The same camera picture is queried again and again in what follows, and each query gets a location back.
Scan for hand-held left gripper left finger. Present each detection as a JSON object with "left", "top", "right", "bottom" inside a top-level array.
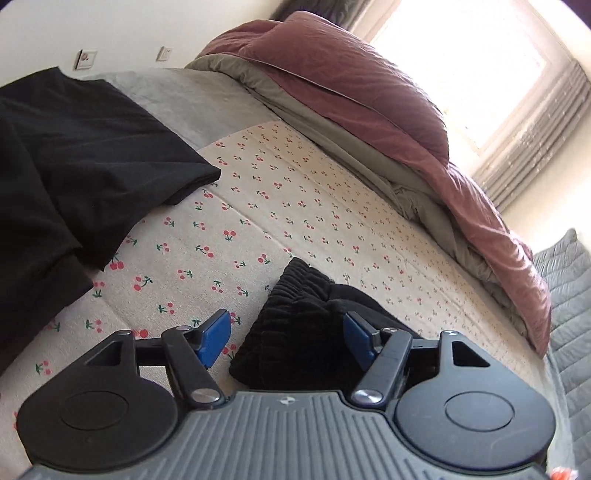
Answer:
[{"left": 83, "top": 309, "right": 232, "bottom": 409}]

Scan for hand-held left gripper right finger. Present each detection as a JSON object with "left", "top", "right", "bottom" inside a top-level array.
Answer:
[{"left": 344, "top": 311, "right": 491, "bottom": 409}]

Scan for black pants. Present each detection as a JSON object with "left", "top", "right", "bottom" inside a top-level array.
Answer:
[{"left": 229, "top": 257, "right": 413, "bottom": 392}]

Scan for cherry print bedsheet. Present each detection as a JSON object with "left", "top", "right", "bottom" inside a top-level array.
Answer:
[{"left": 0, "top": 121, "right": 551, "bottom": 457}]

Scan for grey quilted sofa cover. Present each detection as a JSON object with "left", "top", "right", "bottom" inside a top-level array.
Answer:
[{"left": 531, "top": 228, "right": 591, "bottom": 468}]

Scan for black folded garment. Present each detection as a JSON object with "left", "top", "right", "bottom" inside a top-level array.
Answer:
[{"left": 0, "top": 67, "right": 223, "bottom": 376}]

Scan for grey bed blanket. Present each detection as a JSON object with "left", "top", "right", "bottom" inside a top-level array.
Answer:
[{"left": 85, "top": 68, "right": 283, "bottom": 151}]

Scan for pink and grey duvet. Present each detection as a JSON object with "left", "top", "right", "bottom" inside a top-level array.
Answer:
[{"left": 185, "top": 11, "right": 553, "bottom": 359}]

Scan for grey pleated curtain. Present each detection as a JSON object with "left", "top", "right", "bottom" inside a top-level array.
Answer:
[{"left": 471, "top": 60, "right": 591, "bottom": 214}]

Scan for window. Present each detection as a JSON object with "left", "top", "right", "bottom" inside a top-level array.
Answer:
[{"left": 368, "top": 0, "right": 576, "bottom": 154}]

